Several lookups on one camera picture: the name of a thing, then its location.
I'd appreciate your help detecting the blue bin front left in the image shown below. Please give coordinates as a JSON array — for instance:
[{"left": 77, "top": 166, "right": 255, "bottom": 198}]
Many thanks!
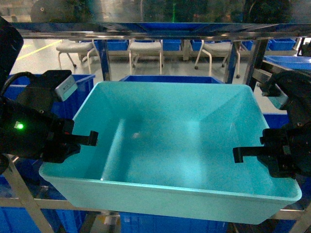
[{"left": 0, "top": 159, "right": 86, "bottom": 233}]

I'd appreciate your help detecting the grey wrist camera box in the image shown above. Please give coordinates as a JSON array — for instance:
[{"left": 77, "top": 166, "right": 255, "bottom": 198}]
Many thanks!
[{"left": 55, "top": 75, "right": 78, "bottom": 102}]

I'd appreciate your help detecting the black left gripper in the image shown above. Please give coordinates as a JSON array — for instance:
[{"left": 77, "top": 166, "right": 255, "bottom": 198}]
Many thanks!
[{"left": 0, "top": 97, "right": 99, "bottom": 163}]

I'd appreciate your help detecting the white chair left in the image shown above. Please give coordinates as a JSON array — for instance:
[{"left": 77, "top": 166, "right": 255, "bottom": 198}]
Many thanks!
[{"left": 56, "top": 40, "right": 99, "bottom": 74}]

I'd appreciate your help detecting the blue bin bottom centre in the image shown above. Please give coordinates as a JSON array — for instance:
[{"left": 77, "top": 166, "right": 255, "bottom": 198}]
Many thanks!
[{"left": 120, "top": 212, "right": 228, "bottom": 233}]

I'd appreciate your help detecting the blue bin behind teal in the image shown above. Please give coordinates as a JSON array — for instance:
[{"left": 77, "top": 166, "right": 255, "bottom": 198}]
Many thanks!
[{"left": 120, "top": 75, "right": 223, "bottom": 84}]

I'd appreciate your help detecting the white chair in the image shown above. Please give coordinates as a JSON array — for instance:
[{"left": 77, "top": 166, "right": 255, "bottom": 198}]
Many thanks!
[
  {"left": 128, "top": 40, "right": 163, "bottom": 75},
  {"left": 56, "top": 40, "right": 99, "bottom": 74},
  {"left": 194, "top": 40, "right": 231, "bottom": 76}
]

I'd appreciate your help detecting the teal plastic bin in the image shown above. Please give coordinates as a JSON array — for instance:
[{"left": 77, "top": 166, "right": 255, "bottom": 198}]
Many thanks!
[{"left": 39, "top": 82, "right": 302, "bottom": 224}]

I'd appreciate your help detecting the white chair centre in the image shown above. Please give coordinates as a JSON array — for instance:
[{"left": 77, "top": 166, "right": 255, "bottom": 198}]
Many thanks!
[{"left": 128, "top": 40, "right": 163, "bottom": 75}]

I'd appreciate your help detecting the white chair right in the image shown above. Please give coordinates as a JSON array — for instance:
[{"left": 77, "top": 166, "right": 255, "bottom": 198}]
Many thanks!
[{"left": 194, "top": 40, "right": 231, "bottom": 76}]

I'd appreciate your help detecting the blue bin left shelf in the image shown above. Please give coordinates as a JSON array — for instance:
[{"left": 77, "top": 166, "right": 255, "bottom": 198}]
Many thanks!
[{"left": 4, "top": 74, "right": 96, "bottom": 119}]

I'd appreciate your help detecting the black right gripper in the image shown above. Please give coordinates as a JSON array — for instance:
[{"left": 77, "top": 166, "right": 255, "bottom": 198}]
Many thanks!
[{"left": 233, "top": 122, "right": 311, "bottom": 179}]

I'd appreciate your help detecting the blue bin far right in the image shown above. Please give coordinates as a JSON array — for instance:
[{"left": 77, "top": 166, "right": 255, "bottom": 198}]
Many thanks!
[{"left": 264, "top": 55, "right": 311, "bottom": 71}]

